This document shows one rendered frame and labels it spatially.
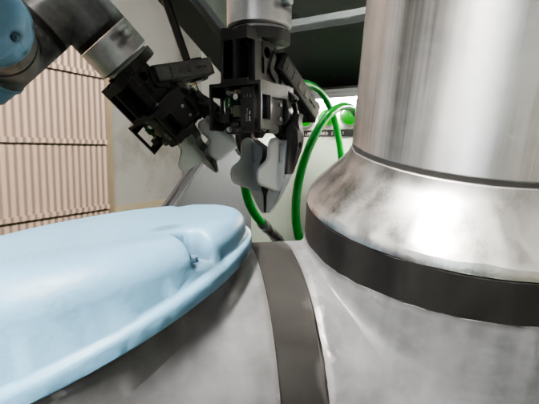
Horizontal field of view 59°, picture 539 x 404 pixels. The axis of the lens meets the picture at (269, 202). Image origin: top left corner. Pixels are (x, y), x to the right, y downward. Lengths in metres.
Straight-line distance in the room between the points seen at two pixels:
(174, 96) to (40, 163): 2.53
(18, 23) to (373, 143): 0.39
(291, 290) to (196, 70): 0.59
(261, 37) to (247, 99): 0.07
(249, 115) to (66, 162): 2.80
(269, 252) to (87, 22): 0.51
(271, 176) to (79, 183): 2.85
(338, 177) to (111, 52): 0.51
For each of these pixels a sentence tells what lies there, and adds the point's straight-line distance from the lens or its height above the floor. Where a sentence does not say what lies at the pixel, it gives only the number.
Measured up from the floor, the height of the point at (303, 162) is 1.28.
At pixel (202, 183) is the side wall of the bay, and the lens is 1.15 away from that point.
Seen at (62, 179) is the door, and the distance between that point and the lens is 3.26.
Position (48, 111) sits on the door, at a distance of 3.21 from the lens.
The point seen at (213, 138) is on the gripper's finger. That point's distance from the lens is 0.68.
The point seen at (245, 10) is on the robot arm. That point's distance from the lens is 0.56.
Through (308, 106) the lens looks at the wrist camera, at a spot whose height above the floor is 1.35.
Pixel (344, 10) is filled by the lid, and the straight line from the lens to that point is 1.04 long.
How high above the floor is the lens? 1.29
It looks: 6 degrees down
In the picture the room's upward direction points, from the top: straight up
